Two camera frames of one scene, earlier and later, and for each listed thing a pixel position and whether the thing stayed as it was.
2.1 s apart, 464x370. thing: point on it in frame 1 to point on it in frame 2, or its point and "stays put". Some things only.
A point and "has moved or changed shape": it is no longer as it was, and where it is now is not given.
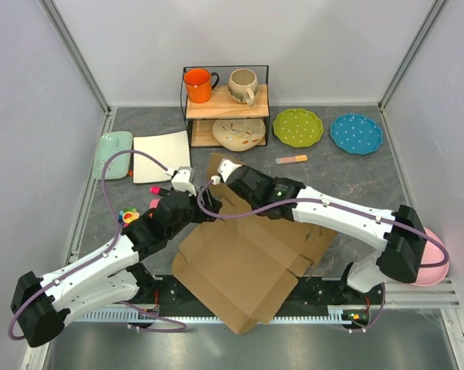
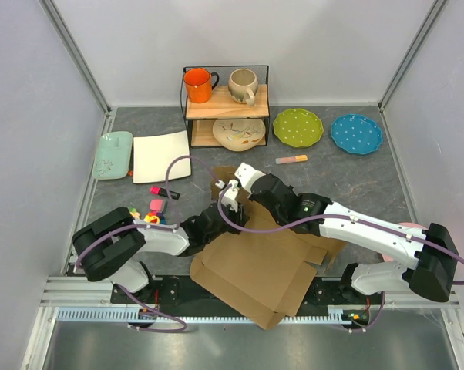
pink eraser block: x=154 y=203 stays put
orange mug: x=200 y=84 stays put
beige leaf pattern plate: x=239 y=134 stays put
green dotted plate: x=297 y=127 stays put
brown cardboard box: x=247 y=267 has moved or changed shape
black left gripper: x=211 y=203 to x=240 y=217
